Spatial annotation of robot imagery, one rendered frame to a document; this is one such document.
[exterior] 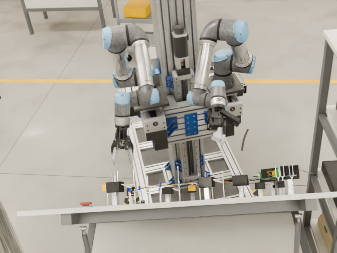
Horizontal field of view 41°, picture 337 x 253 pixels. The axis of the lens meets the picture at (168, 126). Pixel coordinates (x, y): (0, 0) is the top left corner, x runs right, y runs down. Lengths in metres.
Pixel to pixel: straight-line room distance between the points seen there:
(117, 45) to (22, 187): 2.18
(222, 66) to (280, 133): 1.74
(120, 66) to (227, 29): 0.65
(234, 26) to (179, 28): 0.47
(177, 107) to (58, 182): 1.65
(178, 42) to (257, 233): 1.22
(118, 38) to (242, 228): 1.21
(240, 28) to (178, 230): 1.13
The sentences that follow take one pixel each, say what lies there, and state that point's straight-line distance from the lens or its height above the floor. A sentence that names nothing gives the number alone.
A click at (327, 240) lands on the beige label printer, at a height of 0.72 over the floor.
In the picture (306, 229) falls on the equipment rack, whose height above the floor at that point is 0.64.
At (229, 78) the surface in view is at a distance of 2.94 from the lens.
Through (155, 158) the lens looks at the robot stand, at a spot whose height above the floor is 0.21.
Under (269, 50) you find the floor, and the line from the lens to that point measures 5.91.
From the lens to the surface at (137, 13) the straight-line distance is 5.60.
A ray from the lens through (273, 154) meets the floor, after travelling 4.24.
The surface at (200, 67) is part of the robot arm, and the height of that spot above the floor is 1.53.
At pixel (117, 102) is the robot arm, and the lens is 2.16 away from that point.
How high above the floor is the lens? 2.74
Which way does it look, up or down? 37 degrees down
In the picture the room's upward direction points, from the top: 7 degrees counter-clockwise
